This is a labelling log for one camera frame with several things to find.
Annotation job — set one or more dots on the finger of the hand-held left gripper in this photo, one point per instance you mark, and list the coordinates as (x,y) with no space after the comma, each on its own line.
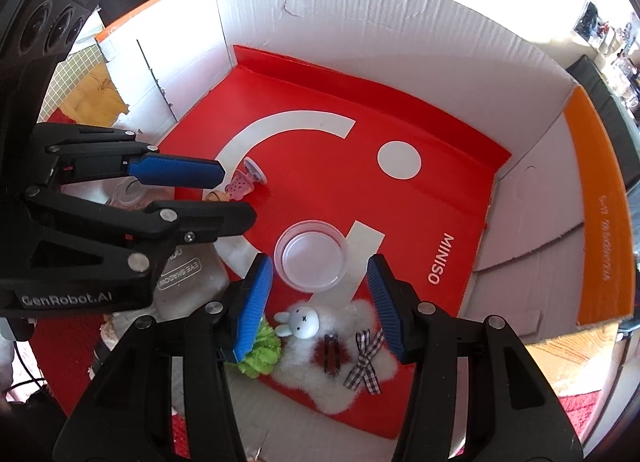
(200,222)
(175,172)

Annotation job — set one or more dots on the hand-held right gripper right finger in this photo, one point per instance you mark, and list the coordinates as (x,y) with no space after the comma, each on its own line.
(387,312)

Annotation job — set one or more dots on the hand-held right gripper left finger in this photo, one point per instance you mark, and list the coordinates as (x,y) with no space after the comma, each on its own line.
(252,312)

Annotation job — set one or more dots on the green yarn scrunchie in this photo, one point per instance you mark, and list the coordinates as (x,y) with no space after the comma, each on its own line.
(265,349)

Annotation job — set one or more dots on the small clear plastic box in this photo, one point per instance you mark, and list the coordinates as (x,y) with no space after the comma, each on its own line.
(127,194)

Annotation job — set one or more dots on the pink doll toy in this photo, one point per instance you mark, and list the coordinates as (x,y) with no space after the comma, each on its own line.
(239,184)

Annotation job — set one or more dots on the grey makeup case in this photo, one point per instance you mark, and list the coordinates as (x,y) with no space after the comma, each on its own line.
(195,287)

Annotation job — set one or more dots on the clear round lid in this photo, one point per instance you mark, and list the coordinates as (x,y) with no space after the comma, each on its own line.
(310,262)

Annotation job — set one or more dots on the white plush bunny clip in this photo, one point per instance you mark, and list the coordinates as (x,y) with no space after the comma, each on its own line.
(320,372)

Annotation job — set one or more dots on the black and white cloth roll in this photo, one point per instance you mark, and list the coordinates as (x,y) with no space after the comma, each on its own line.
(112,329)

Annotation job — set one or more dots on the orange cardboard box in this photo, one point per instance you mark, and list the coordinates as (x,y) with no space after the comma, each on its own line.
(400,17)

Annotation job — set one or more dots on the red MINISO bag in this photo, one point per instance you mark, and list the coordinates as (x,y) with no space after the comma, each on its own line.
(425,222)

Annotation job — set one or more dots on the red knitted mat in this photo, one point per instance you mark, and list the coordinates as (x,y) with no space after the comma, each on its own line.
(580,417)

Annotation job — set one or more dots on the row of cosmetic bottles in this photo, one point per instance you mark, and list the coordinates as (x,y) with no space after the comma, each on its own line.
(625,67)

